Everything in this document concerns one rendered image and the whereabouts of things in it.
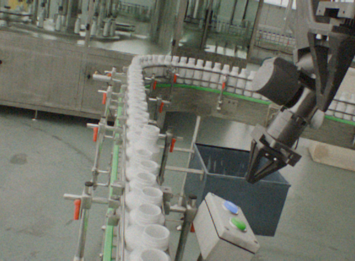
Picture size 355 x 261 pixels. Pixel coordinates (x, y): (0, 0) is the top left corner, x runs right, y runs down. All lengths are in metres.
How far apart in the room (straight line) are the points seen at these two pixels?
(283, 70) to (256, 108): 1.93
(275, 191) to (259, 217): 0.12
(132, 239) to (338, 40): 0.40
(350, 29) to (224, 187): 1.03
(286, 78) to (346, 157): 4.55
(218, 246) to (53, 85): 3.80
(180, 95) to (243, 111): 0.43
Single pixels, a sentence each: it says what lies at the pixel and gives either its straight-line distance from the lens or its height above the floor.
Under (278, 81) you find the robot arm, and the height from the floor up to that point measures 1.37.
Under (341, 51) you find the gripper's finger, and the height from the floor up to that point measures 1.45.
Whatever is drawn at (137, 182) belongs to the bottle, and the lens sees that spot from 0.70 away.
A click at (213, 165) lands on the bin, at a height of 0.86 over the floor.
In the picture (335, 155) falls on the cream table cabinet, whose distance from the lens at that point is 5.18.
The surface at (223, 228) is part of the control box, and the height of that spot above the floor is 1.12.
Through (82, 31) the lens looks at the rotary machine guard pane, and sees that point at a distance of 4.26.
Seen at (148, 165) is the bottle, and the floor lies 1.15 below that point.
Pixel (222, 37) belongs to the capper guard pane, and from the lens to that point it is 6.31.
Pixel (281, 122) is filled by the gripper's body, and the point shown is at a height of 1.30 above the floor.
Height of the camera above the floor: 1.46
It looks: 17 degrees down
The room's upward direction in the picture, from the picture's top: 12 degrees clockwise
